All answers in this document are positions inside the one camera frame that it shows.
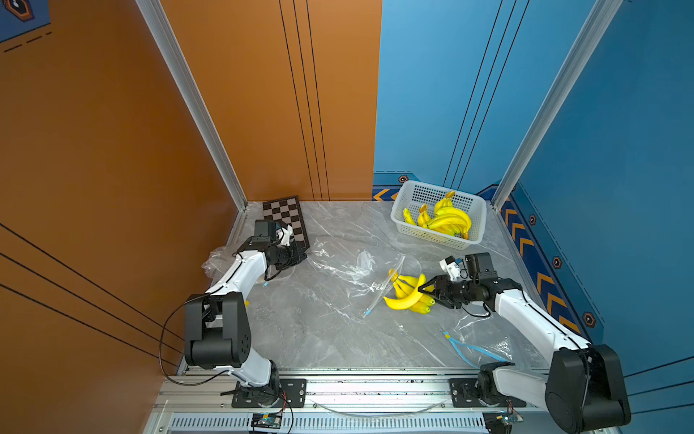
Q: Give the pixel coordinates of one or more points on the clear zip-top bag blue seal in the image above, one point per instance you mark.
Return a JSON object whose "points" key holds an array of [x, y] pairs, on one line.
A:
{"points": [[477, 341]]}

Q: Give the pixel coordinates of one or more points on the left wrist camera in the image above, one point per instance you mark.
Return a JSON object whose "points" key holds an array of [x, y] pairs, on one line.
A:
{"points": [[285, 235]]}

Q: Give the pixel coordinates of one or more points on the white plastic basket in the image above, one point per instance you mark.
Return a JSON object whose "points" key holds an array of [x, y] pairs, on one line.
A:
{"points": [[413, 194]]}

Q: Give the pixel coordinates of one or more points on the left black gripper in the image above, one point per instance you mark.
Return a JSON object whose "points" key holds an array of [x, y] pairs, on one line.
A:
{"points": [[296, 258]]}

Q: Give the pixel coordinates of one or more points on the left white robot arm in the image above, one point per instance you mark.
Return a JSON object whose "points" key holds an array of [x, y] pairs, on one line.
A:
{"points": [[217, 333]]}

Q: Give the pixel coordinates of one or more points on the brown checkered chessboard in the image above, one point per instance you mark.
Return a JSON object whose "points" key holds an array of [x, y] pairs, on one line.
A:
{"points": [[288, 210]]}

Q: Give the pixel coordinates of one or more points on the green circuit board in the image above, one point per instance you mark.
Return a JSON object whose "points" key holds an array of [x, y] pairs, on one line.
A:
{"points": [[501, 423], [266, 421]]}

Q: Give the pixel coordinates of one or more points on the aluminium front rail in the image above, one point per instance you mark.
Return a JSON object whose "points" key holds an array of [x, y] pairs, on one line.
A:
{"points": [[342, 390]]}

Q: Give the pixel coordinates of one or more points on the yellow banana bunch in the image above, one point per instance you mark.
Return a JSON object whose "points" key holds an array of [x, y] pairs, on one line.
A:
{"points": [[445, 202]]}

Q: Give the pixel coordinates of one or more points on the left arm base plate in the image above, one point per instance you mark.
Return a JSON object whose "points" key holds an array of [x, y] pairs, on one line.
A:
{"points": [[288, 392]]}

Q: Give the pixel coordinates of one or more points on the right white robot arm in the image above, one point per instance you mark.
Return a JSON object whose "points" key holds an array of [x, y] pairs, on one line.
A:
{"points": [[584, 389]]}

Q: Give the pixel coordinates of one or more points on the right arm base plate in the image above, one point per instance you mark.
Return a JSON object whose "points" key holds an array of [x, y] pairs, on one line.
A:
{"points": [[472, 393]]}

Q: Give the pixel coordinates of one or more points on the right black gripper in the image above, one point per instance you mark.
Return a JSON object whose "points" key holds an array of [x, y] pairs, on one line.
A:
{"points": [[442, 284]]}

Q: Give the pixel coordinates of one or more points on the left green circuit board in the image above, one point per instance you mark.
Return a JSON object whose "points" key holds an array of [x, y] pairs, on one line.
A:
{"points": [[266, 421]]}

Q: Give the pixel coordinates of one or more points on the right green circuit board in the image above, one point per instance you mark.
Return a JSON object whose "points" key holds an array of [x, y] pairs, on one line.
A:
{"points": [[501, 423]]}

